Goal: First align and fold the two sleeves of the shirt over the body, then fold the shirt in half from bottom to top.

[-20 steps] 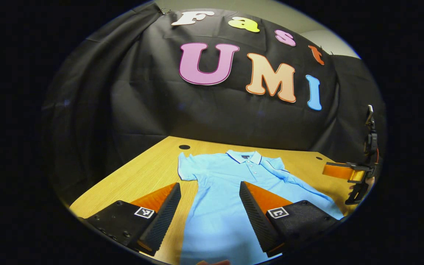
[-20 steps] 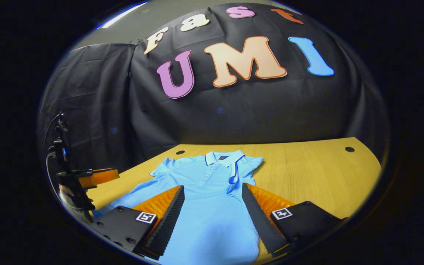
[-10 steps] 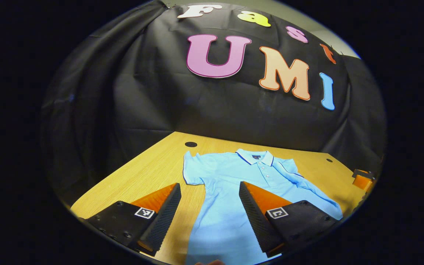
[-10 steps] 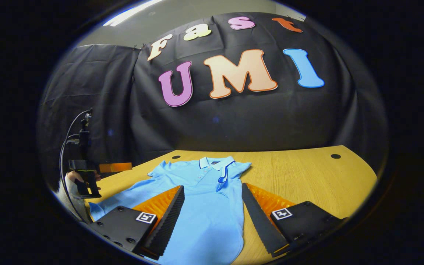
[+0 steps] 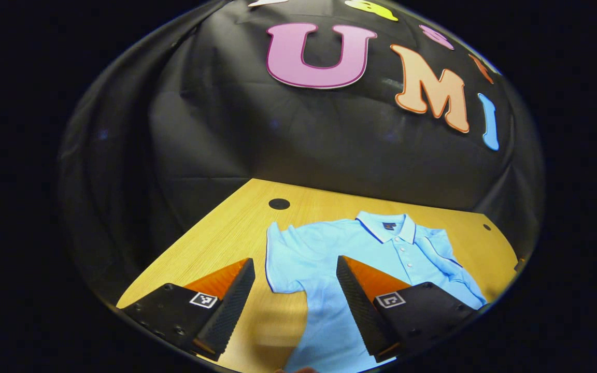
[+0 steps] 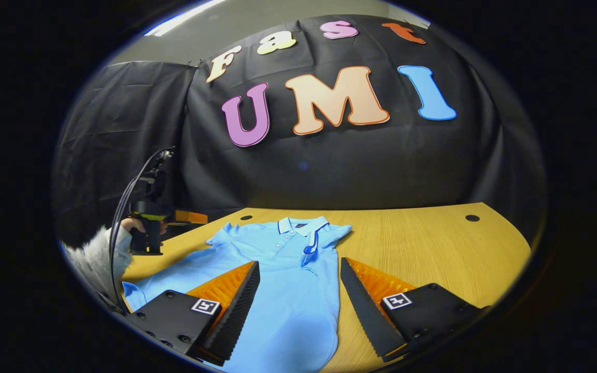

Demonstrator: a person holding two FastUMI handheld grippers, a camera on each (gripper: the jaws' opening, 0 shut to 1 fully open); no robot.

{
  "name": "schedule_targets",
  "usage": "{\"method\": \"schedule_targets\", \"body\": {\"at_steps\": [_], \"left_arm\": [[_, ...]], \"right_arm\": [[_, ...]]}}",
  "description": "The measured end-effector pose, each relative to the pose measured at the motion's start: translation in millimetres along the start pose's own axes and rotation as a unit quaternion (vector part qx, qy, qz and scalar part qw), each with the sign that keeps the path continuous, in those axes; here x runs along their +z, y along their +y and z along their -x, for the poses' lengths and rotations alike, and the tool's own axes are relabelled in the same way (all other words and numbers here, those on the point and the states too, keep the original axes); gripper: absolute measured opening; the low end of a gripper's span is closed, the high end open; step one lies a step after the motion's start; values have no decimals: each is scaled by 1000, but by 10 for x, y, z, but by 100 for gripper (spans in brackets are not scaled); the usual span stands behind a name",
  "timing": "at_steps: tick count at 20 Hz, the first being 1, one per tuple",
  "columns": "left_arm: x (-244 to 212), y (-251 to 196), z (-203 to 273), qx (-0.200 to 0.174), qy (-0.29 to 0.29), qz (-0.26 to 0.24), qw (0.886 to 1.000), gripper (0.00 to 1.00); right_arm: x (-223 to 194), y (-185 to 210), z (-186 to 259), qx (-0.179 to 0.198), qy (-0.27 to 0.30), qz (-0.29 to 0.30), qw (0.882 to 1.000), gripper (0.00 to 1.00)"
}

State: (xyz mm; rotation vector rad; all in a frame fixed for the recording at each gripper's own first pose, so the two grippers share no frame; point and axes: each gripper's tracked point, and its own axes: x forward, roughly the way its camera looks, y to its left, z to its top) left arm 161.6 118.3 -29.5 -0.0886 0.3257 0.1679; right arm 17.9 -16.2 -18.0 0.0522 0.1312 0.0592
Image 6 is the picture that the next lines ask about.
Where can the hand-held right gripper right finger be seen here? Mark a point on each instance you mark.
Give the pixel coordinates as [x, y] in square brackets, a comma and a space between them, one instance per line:
[363, 311]

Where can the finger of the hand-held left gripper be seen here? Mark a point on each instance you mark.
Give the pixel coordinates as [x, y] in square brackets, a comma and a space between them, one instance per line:
[189, 217]

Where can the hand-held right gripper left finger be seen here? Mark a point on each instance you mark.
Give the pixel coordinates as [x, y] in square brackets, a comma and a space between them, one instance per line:
[239, 311]

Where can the light blue T-shirt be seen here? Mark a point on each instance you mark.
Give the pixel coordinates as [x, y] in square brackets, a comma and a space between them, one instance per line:
[288, 290]

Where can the black backdrop cloth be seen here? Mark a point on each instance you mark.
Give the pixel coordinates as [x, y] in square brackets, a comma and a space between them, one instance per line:
[355, 171]

